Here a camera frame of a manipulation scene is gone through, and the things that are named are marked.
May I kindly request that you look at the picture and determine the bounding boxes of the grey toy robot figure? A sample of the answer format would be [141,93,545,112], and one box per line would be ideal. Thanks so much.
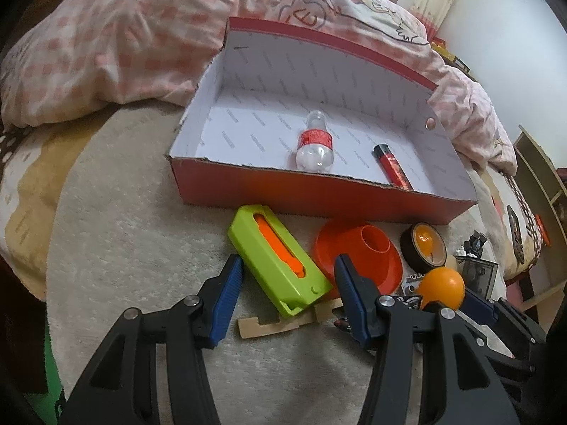
[456,230,488,258]

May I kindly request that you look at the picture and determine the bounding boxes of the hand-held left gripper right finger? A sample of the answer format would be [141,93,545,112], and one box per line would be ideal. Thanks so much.
[333,254,521,425]

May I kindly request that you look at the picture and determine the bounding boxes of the light wooden shelf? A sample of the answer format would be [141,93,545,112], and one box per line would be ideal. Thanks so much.
[514,126,567,306]

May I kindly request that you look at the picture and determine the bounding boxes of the orange ball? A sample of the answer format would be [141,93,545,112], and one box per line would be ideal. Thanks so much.
[416,268,466,311]

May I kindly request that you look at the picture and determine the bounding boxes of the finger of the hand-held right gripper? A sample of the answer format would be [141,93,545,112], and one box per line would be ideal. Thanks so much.
[463,291,552,357]
[483,339,539,379]

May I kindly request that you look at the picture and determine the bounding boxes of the grey plastic plate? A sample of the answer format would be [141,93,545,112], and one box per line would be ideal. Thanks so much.
[461,257,499,299]

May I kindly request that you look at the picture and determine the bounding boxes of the black yellow long item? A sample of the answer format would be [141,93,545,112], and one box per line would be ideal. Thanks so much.
[445,51,470,72]

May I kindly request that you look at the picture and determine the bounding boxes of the red black lighter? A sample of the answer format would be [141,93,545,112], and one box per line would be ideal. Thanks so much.
[373,143,412,189]

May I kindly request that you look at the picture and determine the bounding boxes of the notched wooden piece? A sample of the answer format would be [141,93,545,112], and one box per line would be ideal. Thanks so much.
[238,299,350,341]

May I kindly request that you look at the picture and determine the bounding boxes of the clear plastic bottle red label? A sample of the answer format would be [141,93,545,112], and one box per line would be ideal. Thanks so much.
[294,110,335,172]

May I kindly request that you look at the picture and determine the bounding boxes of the orange plastic funnel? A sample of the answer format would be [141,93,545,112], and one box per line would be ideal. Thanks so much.
[312,220,404,294]

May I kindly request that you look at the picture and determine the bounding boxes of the beige fleece blanket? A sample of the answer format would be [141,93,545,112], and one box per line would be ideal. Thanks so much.
[44,100,506,425]

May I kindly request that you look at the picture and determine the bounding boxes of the pink checked quilt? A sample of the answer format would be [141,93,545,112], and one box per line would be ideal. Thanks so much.
[0,0,519,175]

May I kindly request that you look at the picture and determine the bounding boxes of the red flat item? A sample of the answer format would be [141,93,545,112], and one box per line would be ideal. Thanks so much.
[534,215,551,246]

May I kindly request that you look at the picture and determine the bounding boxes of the black tape roll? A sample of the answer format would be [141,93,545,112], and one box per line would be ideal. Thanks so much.
[400,222,447,272]

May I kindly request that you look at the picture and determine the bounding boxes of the red cardboard box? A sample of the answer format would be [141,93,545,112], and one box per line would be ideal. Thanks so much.
[166,17,479,226]

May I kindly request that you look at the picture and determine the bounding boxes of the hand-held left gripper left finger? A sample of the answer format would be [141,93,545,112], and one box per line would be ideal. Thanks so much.
[57,254,246,425]

